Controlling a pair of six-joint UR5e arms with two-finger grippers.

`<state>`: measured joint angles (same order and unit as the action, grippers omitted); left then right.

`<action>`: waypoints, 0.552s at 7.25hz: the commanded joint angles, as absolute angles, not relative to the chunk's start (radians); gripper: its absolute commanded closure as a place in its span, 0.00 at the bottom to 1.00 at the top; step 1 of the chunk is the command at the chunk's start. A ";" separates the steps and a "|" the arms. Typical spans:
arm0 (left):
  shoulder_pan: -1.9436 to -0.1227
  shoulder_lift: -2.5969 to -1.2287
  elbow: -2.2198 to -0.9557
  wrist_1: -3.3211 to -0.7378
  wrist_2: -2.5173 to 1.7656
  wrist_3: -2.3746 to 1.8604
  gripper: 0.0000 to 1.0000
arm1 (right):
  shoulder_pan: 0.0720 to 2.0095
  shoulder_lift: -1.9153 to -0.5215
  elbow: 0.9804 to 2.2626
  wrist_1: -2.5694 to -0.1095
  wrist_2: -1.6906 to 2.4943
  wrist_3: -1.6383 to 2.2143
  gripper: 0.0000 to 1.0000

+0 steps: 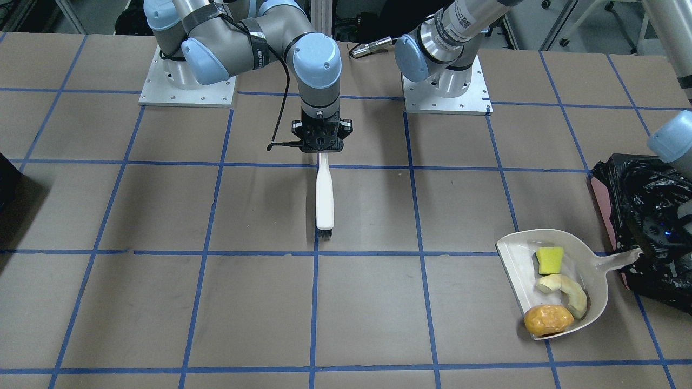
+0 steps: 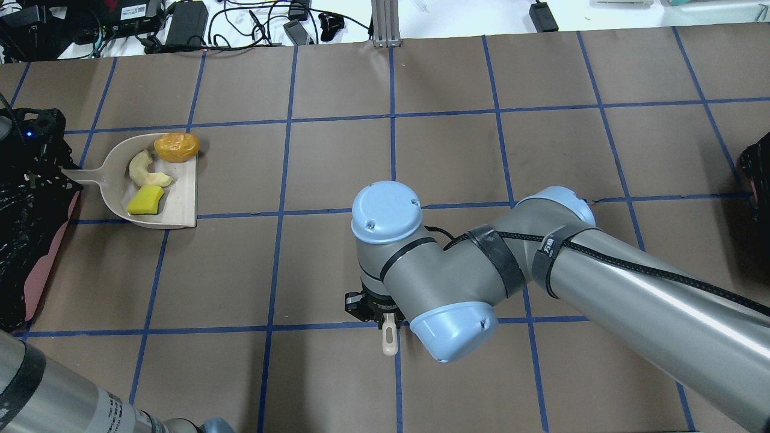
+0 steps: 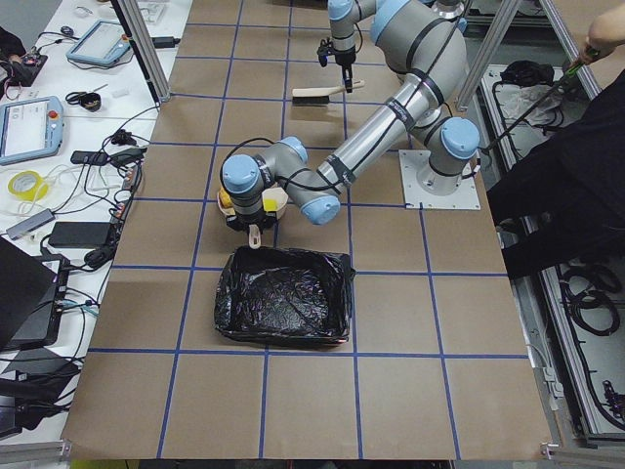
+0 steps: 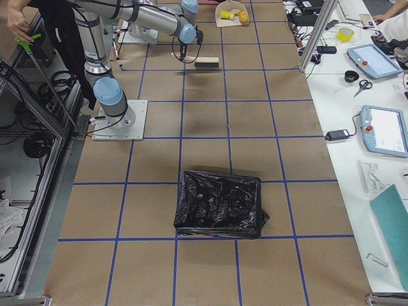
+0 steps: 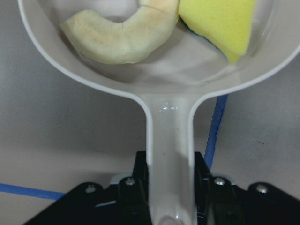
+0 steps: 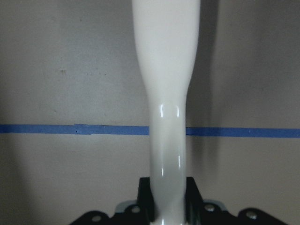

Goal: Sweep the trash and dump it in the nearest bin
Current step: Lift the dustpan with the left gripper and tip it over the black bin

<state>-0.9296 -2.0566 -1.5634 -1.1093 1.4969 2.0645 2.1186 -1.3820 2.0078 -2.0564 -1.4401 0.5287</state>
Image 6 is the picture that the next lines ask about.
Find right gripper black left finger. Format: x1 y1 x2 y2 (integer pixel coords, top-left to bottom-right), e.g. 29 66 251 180
137 177 156 223

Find beige hand brush black bristles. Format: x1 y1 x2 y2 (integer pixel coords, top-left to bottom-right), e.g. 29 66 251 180
132 0 201 225

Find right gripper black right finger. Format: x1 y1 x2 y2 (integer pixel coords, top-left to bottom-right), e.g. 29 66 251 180
185 177 203 223

